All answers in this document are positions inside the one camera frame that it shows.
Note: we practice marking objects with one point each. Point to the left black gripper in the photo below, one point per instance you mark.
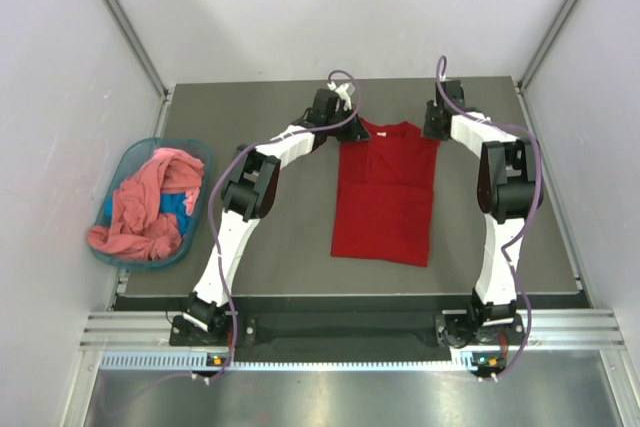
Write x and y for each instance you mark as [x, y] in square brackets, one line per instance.
[355, 131]

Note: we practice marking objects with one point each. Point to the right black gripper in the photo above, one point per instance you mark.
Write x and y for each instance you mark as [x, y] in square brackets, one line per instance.
[427, 131]

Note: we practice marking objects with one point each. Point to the red t shirt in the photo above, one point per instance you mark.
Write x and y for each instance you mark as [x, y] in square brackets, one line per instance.
[385, 196]

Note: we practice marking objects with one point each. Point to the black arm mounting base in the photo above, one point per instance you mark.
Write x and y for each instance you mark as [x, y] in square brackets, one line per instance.
[347, 328]

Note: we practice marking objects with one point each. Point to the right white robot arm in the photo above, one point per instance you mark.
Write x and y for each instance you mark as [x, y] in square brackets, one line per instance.
[508, 192]

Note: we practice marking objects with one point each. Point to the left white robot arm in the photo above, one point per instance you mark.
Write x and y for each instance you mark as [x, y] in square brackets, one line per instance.
[248, 189]

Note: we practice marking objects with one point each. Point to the teal mesh laundry basket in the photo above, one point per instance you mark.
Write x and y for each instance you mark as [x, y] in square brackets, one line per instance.
[131, 161]

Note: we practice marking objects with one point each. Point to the pink t shirt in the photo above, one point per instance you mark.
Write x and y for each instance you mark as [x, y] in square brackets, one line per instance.
[169, 170]

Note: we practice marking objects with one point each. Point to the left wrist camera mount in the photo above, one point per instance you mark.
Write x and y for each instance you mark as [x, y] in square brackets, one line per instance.
[344, 90]

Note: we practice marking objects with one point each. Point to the slotted cable duct rail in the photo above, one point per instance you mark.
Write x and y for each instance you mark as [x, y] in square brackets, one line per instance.
[209, 362]

